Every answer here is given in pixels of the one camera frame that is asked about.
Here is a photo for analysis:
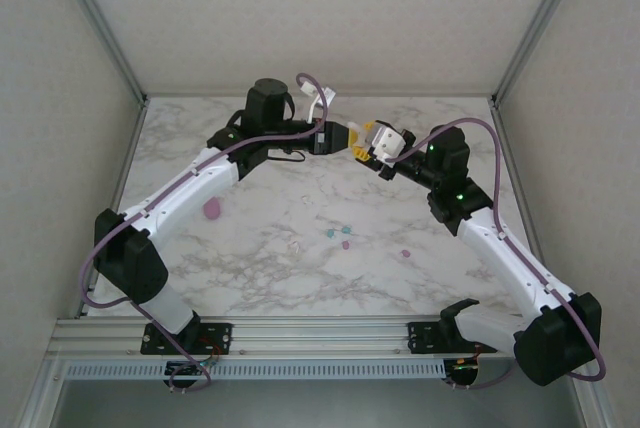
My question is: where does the black electronics module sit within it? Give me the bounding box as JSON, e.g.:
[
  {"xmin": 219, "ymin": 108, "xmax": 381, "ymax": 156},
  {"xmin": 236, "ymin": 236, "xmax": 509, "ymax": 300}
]
[
  {"xmin": 447, "ymin": 357, "xmax": 482, "ymax": 389},
  {"xmin": 164, "ymin": 360, "xmax": 211, "ymax": 380}
]

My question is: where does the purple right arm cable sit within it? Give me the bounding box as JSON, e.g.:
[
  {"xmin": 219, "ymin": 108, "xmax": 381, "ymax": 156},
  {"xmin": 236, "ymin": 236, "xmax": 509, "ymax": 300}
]
[{"xmin": 384, "ymin": 117, "xmax": 607, "ymax": 392}]

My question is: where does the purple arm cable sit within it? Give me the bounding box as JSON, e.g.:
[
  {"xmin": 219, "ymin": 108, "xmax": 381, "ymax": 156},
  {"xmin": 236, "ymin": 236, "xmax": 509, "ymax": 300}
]
[
  {"xmin": 384, "ymin": 117, "xmax": 607, "ymax": 392},
  {"xmin": 79, "ymin": 72, "xmax": 329, "ymax": 395}
]

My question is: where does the aluminium table side rail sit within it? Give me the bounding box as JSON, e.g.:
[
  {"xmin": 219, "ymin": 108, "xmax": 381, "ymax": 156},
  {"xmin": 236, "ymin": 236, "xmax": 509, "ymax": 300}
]
[
  {"xmin": 491, "ymin": 97, "xmax": 546, "ymax": 269},
  {"xmin": 78, "ymin": 97, "xmax": 150, "ymax": 320}
]

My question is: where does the aluminium table back rail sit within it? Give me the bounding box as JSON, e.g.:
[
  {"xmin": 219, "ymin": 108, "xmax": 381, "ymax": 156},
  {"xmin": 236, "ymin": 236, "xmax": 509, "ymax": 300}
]
[{"xmin": 143, "ymin": 91, "xmax": 496, "ymax": 99}]

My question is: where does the aluminium corner frame post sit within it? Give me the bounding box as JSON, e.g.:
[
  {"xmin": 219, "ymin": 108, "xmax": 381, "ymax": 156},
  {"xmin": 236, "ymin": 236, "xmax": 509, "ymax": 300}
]
[
  {"xmin": 491, "ymin": 0, "xmax": 596, "ymax": 107},
  {"xmin": 48, "ymin": 0, "xmax": 150, "ymax": 105}
]

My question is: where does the aluminium front mounting rail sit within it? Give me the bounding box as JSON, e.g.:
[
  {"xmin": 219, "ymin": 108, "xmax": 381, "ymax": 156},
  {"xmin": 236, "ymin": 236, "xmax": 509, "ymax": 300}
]
[{"xmin": 49, "ymin": 315, "xmax": 521, "ymax": 358}]

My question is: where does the grey slotted cable duct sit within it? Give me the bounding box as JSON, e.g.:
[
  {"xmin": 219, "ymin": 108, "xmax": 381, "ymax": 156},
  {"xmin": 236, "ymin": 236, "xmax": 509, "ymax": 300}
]
[{"xmin": 64, "ymin": 360, "xmax": 447, "ymax": 381}]

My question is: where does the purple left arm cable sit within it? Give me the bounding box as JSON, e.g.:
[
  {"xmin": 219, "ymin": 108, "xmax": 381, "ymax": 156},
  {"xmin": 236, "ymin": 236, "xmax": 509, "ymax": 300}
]
[{"xmin": 79, "ymin": 72, "xmax": 329, "ymax": 395}]

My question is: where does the aluminium lower frame post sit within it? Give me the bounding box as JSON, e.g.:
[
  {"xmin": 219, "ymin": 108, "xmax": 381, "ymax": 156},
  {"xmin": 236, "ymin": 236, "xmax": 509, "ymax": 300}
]
[
  {"xmin": 14, "ymin": 355, "xmax": 69, "ymax": 428},
  {"xmin": 569, "ymin": 377, "xmax": 616, "ymax": 428}
]

